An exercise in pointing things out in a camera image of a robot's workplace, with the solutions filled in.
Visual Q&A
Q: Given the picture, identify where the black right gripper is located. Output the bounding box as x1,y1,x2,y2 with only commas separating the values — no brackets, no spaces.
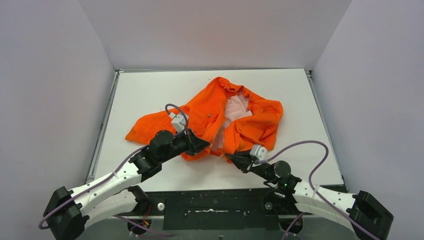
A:
226,149,279,184

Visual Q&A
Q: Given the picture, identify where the orange zip-up jacket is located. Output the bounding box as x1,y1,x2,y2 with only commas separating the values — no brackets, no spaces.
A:
125,76,285,164

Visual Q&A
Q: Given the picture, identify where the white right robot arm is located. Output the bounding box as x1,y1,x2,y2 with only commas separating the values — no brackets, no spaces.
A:
225,151,394,240

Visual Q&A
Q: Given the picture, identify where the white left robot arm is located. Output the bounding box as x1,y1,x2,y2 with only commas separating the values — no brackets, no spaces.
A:
38,129,210,240

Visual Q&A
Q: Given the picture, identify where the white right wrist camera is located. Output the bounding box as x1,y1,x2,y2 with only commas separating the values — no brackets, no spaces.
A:
249,144,268,162

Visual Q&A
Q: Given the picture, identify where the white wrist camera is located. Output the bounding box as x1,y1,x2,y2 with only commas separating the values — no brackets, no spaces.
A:
168,112,189,133
249,144,268,162

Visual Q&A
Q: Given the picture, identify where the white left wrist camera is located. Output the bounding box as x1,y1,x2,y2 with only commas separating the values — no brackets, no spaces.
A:
168,112,189,133

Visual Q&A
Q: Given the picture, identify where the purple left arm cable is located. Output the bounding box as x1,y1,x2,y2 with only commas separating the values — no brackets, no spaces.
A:
38,103,190,239

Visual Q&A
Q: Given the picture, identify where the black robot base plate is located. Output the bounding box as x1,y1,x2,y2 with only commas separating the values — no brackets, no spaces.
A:
129,187,300,231

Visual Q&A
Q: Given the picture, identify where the aluminium table frame rail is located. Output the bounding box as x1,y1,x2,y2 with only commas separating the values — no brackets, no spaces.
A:
66,69,362,240

